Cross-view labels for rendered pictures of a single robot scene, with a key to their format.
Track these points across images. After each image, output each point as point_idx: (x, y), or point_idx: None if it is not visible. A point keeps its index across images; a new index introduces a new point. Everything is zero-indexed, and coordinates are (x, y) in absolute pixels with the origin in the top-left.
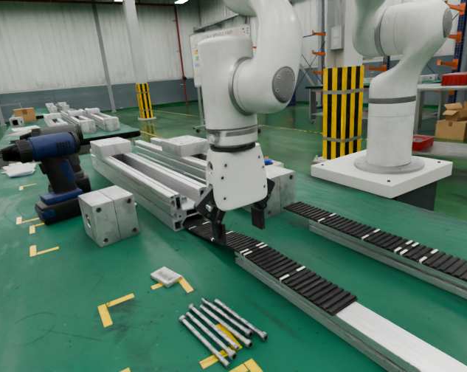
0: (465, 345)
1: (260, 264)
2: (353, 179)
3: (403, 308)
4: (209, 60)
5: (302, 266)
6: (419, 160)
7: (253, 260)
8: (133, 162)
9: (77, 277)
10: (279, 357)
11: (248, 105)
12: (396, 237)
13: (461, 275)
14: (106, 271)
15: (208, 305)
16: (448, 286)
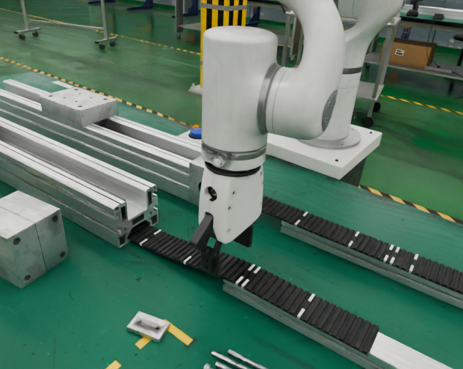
0: None
1: (268, 298)
2: (299, 156)
3: (407, 323)
4: (230, 66)
5: (295, 284)
6: (354, 131)
7: (256, 292)
8: (3, 130)
9: (13, 348)
10: None
11: (283, 131)
12: (377, 241)
13: (447, 284)
14: (55, 331)
15: (224, 360)
16: (433, 292)
